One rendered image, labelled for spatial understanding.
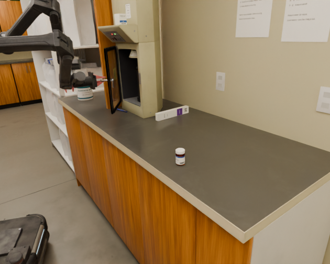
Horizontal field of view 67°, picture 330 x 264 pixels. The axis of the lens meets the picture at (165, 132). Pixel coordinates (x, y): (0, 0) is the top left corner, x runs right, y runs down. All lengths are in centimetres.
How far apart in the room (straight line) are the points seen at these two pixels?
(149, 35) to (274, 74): 74
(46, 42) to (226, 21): 98
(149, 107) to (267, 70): 74
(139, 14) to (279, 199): 119
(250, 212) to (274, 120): 74
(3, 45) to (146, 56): 76
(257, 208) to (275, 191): 13
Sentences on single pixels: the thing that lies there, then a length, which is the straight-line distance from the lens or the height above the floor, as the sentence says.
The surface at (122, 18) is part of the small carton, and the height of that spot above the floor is 155.
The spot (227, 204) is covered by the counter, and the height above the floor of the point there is 94.
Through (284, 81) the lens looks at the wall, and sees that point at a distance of 141.
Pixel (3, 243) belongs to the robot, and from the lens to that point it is 201.
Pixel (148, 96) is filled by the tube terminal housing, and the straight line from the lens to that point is 164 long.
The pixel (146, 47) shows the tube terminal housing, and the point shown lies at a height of 138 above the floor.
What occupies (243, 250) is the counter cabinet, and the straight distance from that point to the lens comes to 88.
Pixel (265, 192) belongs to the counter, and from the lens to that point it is 96.
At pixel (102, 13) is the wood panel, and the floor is 159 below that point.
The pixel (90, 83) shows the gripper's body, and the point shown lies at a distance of 162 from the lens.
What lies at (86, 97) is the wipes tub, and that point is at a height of 97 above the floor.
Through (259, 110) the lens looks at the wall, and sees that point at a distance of 152.
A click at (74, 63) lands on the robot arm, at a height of 129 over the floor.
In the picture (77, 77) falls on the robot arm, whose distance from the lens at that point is 152.
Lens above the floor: 147
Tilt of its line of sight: 22 degrees down
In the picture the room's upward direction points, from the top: 2 degrees counter-clockwise
